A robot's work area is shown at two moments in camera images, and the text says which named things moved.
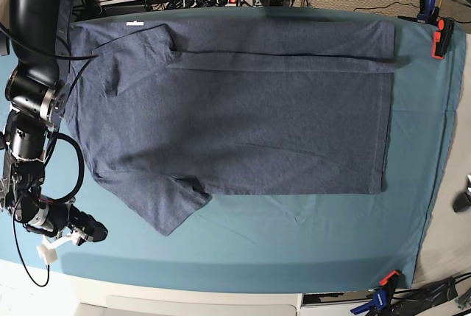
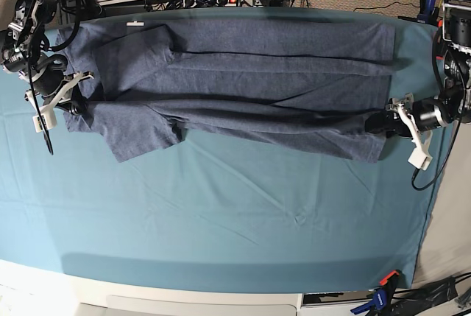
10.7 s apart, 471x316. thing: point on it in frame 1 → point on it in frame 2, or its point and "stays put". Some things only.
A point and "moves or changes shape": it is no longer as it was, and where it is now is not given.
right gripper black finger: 462,202 → 386,122
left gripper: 93,230 → 51,81
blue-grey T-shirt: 171,113 moves or changes shape
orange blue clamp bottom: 382,297 stays put
